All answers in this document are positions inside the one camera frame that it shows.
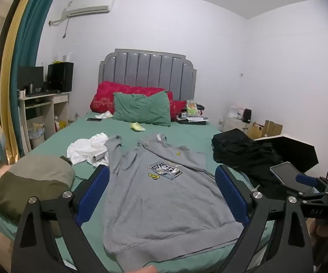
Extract grey padded headboard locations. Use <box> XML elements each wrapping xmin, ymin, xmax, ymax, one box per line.
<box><xmin>98</xmin><ymin>49</ymin><xmax>197</xmax><ymax>111</ymax></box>

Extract olive green bundle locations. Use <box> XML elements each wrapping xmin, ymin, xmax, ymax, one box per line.
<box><xmin>0</xmin><ymin>155</ymin><xmax>76</xmax><ymax>238</ymax></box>

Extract yellow curtain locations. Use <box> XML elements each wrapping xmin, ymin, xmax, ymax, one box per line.
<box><xmin>0</xmin><ymin>0</ymin><xmax>42</xmax><ymax>164</ymax></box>

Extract green snack bag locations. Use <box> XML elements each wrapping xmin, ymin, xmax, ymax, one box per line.
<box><xmin>185</xmin><ymin>99</ymin><xmax>205</xmax><ymax>117</ymax></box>

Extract cardboard box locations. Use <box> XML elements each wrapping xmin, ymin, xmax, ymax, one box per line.
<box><xmin>248</xmin><ymin>120</ymin><xmax>283</xmax><ymax>138</ymax></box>

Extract red pillow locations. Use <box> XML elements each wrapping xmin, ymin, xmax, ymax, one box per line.
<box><xmin>90</xmin><ymin>81</ymin><xmax>187</xmax><ymax>120</ymax></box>

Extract smartphone with grey screen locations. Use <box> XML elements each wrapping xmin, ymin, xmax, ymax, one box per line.
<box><xmin>269</xmin><ymin>162</ymin><xmax>307</xmax><ymax>193</ymax></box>

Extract white computer desk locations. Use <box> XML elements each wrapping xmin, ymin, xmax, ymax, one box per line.
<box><xmin>17</xmin><ymin>91</ymin><xmax>70</xmax><ymax>148</ymax></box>

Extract white crumpled cloth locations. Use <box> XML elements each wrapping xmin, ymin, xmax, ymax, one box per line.
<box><xmin>67</xmin><ymin>132</ymin><xmax>110</xmax><ymax>168</ymax></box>

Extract teal curtain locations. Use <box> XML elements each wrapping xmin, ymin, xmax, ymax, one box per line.
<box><xmin>9</xmin><ymin>0</ymin><xmax>60</xmax><ymax>157</ymax></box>

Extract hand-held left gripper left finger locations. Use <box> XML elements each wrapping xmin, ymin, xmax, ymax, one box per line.
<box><xmin>11</xmin><ymin>165</ymin><xmax>110</xmax><ymax>273</ymax></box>

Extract pile of black clothes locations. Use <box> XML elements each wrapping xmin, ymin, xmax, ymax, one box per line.
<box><xmin>211</xmin><ymin>129</ymin><xmax>287</xmax><ymax>194</ymax></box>

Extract grey hoodie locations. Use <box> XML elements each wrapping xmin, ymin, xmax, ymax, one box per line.
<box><xmin>103</xmin><ymin>134</ymin><xmax>244</xmax><ymax>272</ymax></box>

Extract white air conditioner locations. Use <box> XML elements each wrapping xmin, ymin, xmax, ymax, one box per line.
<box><xmin>49</xmin><ymin>0</ymin><xmax>113</xmax><ymax>27</ymax></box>

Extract person's right hand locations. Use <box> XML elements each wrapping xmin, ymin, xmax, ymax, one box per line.
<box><xmin>308</xmin><ymin>219</ymin><xmax>328</xmax><ymax>265</ymax></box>

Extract black computer tower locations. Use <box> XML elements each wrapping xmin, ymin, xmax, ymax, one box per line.
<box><xmin>47</xmin><ymin>62</ymin><xmax>74</xmax><ymax>93</ymax></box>

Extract trash bin with bag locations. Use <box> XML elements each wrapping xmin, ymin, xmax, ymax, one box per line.
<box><xmin>27</xmin><ymin>123</ymin><xmax>45</xmax><ymax>149</ymax></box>

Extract bed with green sheet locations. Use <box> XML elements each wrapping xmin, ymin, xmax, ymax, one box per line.
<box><xmin>0</xmin><ymin>113</ymin><xmax>281</xmax><ymax>273</ymax></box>

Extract green pillow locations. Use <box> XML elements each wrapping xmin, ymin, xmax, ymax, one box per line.
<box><xmin>112</xmin><ymin>90</ymin><xmax>172</xmax><ymax>127</ymax></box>

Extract white nightstand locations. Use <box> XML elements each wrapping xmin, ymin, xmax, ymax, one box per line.
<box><xmin>219</xmin><ymin>116</ymin><xmax>253</xmax><ymax>134</ymax></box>

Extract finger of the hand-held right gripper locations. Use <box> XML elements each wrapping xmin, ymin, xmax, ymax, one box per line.
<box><xmin>295</xmin><ymin>174</ymin><xmax>328</xmax><ymax>193</ymax></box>

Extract black monitor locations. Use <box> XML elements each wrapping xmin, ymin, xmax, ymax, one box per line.
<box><xmin>17</xmin><ymin>66</ymin><xmax>44</xmax><ymax>90</ymax></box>

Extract stack of books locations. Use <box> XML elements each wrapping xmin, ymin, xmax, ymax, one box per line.
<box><xmin>176</xmin><ymin>114</ymin><xmax>210</xmax><ymax>126</ymax></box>

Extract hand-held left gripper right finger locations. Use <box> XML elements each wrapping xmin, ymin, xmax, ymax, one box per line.
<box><xmin>215</xmin><ymin>164</ymin><xmax>314</xmax><ymax>273</ymax></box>

